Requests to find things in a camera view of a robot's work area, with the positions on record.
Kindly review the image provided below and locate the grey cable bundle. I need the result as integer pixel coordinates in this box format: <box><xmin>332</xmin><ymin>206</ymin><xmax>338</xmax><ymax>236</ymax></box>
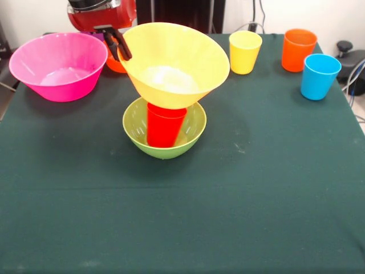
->
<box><xmin>342</xmin><ymin>59</ymin><xmax>365</xmax><ymax>109</ymax></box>

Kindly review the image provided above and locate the dark green tablecloth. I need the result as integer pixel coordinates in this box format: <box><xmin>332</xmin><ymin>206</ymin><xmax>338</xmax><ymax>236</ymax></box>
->
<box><xmin>0</xmin><ymin>32</ymin><xmax>365</xmax><ymax>274</ymax></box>

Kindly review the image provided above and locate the orange plastic bowl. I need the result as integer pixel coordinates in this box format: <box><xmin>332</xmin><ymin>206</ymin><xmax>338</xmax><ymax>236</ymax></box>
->
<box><xmin>106</xmin><ymin>39</ymin><xmax>128</xmax><ymax>74</ymax></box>

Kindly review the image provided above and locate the black wall cable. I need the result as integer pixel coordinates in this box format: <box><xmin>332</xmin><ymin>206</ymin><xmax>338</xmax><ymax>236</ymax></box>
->
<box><xmin>236</xmin><ymin>0</ymin><xmax>266</xmax><ymax>34</ymax></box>

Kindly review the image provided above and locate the orange plastic cup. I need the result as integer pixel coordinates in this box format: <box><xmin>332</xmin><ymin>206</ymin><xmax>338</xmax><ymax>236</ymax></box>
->
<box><xmin>281</xmin><ymin>28</ymin><xmax>318</xmax><ymax>72</ymax></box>

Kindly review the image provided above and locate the red plastic cup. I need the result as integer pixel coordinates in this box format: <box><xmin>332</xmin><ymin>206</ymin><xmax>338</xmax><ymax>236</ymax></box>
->
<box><xmin>147</xmin><ymin>102</ymin><xmax>188</xmax><ymax>148</ymax></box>

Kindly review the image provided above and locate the blue plastic cup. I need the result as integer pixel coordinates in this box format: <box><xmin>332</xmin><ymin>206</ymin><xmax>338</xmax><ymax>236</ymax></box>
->
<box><xmin>300</xmin><ymin>53</ymin><xmax>342</xmax><ymax>101</ymax></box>

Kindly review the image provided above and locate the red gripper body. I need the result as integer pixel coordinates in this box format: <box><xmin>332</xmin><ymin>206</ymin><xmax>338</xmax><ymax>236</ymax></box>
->
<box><xmin>67</xmin><ymin>0</ymin><xmax>137</xmax><ymax>33</ymax></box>

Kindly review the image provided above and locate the yellow plastic bowl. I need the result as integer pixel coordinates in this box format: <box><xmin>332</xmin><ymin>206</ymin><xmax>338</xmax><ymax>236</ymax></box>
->
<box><xmin>116</xmin><ymin>22</ymin><xmax>230</xmax><ymax>110</ymax></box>

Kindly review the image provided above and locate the green plastic bowl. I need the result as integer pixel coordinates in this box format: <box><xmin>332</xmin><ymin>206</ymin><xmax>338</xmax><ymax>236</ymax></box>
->
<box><xmin>122</xmin><ymin>96</ymin><xmax>208</xmax><ymax>160</ymax></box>

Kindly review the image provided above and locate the yellow plastic cup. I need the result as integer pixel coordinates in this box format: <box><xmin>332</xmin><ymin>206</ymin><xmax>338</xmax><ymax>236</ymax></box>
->
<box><xmin>229</xmin><ymin>30</ymin><xmax>263</xmax><ymax>75</ymax></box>

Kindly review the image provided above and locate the pink plastic bowl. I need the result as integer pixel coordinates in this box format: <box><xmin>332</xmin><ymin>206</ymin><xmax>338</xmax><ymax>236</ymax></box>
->
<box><xmin>9</xmin><ymin>31</ymin><xmax>109</xmax><ymax>103</ymax></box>

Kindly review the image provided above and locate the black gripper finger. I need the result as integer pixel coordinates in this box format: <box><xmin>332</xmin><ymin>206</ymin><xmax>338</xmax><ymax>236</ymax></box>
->
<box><xmin>111</xmin><ymin>28</ymin><xmax>133</xmax><ymax>61</ymax></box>
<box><xmin>103</xmin><ymin>31</ymin><xmax>120</xmax><ymax>62</ymax></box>

